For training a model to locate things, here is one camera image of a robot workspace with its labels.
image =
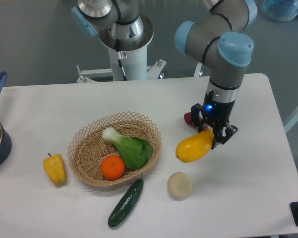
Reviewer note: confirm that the woven wicker basket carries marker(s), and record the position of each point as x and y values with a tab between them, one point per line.
88	149

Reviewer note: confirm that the purple sweet potato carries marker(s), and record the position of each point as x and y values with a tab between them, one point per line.
187	119

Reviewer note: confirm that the green bok choy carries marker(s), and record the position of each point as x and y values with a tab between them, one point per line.
135	152

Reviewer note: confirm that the dark green cucumber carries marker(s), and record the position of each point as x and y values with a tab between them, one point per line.
126	204

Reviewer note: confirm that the yellow mango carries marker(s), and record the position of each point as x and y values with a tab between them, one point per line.
194	147

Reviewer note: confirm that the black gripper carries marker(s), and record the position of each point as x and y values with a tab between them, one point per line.
216	115

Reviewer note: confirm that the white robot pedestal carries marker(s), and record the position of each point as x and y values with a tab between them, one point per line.
125	65

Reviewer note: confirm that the blue plastic bag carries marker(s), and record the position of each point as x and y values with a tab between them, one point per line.
280	11

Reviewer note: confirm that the yellow bell pepper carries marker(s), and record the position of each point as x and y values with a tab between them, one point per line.
54	167

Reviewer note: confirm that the orange tangerine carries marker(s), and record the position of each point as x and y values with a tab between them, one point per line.
113	167

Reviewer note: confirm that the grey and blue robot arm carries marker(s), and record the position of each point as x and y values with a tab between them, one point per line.
218	44

